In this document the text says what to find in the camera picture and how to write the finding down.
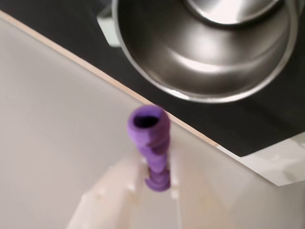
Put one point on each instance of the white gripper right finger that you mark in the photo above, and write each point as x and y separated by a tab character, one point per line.
197	202

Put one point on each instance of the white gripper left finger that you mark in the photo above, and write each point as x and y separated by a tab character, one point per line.
112	205

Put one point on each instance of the purple ribbed pen grip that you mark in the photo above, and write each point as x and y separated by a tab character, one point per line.
152	138

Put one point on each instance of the white board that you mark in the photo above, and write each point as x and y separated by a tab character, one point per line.
274	162

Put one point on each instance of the pale wooden board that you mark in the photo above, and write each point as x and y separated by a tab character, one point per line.
107	80

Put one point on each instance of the black glossy mat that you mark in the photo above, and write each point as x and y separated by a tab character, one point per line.
71	35

